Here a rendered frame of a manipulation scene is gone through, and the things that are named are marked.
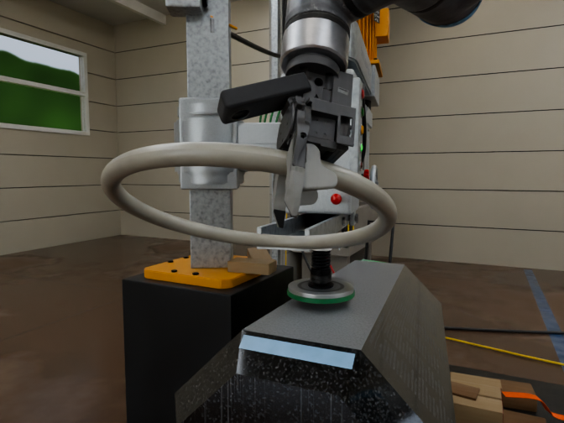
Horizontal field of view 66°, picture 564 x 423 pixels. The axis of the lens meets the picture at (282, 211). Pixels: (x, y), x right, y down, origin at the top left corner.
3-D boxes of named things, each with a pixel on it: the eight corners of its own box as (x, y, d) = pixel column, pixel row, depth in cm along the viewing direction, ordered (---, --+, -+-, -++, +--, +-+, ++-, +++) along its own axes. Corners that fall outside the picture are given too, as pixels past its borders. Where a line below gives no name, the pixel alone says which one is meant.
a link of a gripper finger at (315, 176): (342, 211, 47) (341, 143, 51) (290, 202, 46) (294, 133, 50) (332, 224, 50) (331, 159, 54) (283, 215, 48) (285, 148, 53)
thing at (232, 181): (159, 189, 200) (156, 99, 197) (204, 186, 231) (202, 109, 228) (221, 190, 185) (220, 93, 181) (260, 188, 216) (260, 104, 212)
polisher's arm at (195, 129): (163, 174, 192) (162, 117, 190) (188, 174, 226) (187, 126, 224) (330, 174, 184) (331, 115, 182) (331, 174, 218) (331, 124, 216)
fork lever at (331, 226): (307, 222, 164) (307, 209, 163) (358, 224, 158) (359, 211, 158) (241, 248, 97) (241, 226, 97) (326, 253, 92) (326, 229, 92)
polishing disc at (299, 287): (335, 303, 126) (335, 299, 126) (275, 291, 137) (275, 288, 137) (364, 286, 143) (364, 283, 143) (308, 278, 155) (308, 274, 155)
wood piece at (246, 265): (227, 271, 194) (227, 261, 194) (236, 267, 204) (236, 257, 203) (269, 275, 188) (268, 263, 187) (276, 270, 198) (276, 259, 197)
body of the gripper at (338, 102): (354, 150, 52) (360, 64, 55) (285, 135, 50) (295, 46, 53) (331, 171, 59) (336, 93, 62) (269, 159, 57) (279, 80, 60)
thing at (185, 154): (186, 245, 103) (188, 232, 104) (398, 255, 90) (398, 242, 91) (21, 161, 58) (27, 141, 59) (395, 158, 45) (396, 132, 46)
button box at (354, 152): (352, 178, 131) (353, 83, 129) (361, 178, 131) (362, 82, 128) (348, 179, 124) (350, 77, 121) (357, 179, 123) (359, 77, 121)
